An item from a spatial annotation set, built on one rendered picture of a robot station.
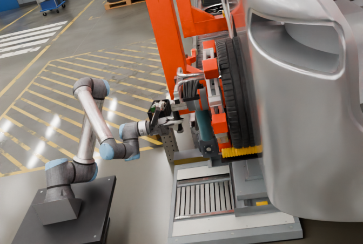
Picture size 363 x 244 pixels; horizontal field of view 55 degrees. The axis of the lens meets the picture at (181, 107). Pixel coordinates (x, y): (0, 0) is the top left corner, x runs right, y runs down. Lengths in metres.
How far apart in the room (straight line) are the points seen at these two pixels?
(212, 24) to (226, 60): 2.57
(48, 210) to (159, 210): 0.78
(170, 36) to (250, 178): 1.10
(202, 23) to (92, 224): 2.86
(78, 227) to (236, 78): 1.35
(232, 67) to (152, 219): 1.33
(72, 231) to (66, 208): 0.14
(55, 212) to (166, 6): 1.50
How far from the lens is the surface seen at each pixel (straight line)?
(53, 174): 2.46
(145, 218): 2.69
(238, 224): 2.38
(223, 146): 2.26
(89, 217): 2.42
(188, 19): 4.41
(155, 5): 2.41
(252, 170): 2.42
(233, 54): 1.89
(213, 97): 1.86
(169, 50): 2.49
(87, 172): 2.54
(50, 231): 2.48
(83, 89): 2.28
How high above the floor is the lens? 1.83
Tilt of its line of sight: 28 degrees down
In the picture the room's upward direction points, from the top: 14 degrees counter-clockwise
